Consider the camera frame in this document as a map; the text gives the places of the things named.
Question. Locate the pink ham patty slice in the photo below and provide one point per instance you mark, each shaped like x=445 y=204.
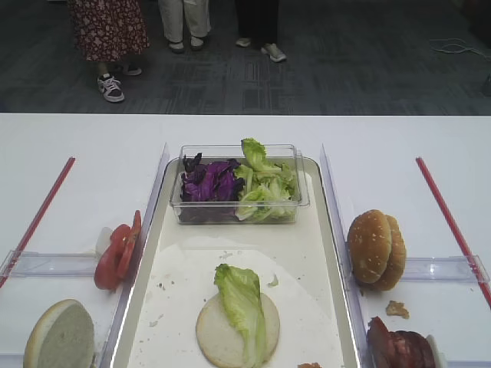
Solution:
x=381 y=344

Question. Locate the green lettuce pile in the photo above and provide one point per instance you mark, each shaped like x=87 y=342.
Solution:
x=268 y=187

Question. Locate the green lettuce leaf on bun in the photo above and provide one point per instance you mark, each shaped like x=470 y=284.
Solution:
x=240 y=293

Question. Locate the rear tomato slice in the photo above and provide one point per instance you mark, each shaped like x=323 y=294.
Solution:
x=129 y=244

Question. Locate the white paper under patties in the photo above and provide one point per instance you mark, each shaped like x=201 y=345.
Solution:
x=439 y=358

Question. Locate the clear plastic salad container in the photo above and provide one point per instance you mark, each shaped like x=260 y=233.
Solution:
x=276 y=153

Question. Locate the purple cabbage leaves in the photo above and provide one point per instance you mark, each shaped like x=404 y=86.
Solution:
x=212 y=182

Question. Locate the cream metal serving tray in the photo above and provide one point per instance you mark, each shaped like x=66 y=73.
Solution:
x=297 y=266

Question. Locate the front sesame bun top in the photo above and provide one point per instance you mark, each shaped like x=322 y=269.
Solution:
x=369 y=242

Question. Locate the sesame bun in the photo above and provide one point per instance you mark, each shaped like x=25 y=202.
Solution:
x=369 y=242
x=397 y=260

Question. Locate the white paper under tomatoes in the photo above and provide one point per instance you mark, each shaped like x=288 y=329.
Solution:
x=102 y=243

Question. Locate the bottom bun slice on tray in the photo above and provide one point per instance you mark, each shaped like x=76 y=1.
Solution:
x=221 y=344

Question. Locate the person in dark trousers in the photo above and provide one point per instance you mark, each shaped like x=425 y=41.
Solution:
x=258 y=22

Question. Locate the rear sesame bun top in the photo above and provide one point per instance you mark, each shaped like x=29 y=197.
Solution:
x=397 y=260

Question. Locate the right long acrylic divider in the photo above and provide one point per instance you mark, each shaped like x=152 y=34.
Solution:
x=363 y=356

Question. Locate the long acrylic divider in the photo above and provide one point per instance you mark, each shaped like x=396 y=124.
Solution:
x=363 y=356
x=107 y=357

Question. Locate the person in beige trousers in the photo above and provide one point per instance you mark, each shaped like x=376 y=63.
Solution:
x=192 y=13

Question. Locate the orange food scrap on tray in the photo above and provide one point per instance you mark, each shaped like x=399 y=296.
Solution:
x=309 y=365

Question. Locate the brown crumb on table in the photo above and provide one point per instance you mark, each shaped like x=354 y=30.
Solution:
x=395 y=308

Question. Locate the person in floral skirt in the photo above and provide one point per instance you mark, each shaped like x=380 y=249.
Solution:
x=108 y=33

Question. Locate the left long acrylic divider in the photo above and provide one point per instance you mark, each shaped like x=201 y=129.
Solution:
x=107 y=357

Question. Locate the dark ham patty stack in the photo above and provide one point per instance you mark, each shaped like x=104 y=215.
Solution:
x=410 y=350

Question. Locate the right red tape strip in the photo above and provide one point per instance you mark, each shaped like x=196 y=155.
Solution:
x=454 y=228

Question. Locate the right upper acrylic rail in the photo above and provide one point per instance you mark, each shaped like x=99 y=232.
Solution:
x=456 y=269

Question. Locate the acrylic rail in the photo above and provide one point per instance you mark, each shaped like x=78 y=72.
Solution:
x=34 y=264
x=456 y=269

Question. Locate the left upper acrylic rail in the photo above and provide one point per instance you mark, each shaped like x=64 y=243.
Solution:
x=34 y=264

